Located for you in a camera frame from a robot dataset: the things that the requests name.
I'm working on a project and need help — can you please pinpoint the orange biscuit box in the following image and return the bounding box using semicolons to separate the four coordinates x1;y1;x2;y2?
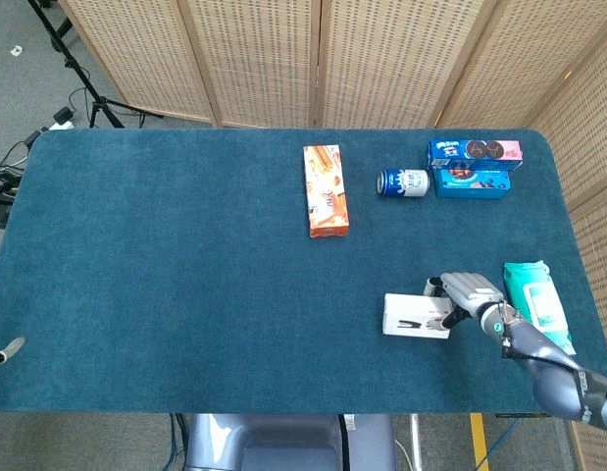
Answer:
302;143;352;239

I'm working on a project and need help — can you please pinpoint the black floor cable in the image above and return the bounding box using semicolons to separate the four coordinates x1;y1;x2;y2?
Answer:
0;128;45;197

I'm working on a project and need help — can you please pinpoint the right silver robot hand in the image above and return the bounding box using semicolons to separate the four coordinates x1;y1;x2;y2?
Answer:
423;272;508;330

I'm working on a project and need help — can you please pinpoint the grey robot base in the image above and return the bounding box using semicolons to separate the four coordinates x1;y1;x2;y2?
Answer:
184;413;397;471

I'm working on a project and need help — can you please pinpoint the cyan cookie box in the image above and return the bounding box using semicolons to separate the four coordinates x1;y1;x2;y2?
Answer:
433;168;512;199

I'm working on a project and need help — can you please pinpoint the blue cable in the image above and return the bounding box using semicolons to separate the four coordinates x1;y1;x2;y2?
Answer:
169;413;189;471

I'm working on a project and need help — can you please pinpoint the green wet wipes pack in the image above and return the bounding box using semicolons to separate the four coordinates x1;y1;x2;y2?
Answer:
502;260;578;357

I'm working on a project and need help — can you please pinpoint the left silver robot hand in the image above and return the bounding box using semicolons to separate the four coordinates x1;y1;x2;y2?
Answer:
0;337;26;367

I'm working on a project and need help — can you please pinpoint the black cable on robot base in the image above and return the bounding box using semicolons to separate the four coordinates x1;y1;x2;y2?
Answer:
336;414;354;471

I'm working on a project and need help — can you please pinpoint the white table leg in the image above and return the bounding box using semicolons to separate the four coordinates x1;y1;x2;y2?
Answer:
409;414;423;471

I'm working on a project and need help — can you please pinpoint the white stapler box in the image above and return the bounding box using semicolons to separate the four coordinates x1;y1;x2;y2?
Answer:
381;292;454;340

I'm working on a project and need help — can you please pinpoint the black tripod stand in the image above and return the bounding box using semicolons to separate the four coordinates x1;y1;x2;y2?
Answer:
27;0;165;130

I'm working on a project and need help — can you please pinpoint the wooden rattan folding screen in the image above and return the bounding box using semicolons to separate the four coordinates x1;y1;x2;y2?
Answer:
57;0;607;471

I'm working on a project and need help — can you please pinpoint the blue table cloth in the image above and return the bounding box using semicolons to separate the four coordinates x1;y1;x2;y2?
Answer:
0;127;607;416

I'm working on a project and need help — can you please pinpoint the blue and white drink can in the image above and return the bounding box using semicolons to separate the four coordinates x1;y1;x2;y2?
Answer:
376;169;430;198

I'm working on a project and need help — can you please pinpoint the blue Oreo cookie box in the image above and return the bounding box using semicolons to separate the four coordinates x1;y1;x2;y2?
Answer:
427;138;525;172

